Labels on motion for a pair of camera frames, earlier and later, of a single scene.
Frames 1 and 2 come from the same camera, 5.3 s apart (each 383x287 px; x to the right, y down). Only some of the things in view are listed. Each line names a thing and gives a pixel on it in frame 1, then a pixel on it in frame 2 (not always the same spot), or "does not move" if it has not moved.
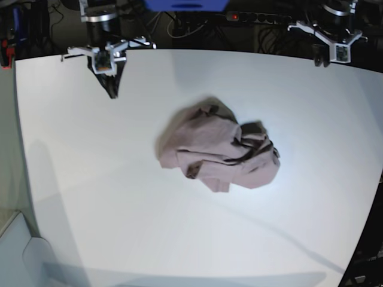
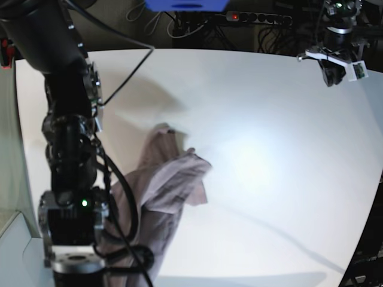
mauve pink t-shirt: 205,138 to 166,180
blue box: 186,5 does not move
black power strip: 257,17 does not move
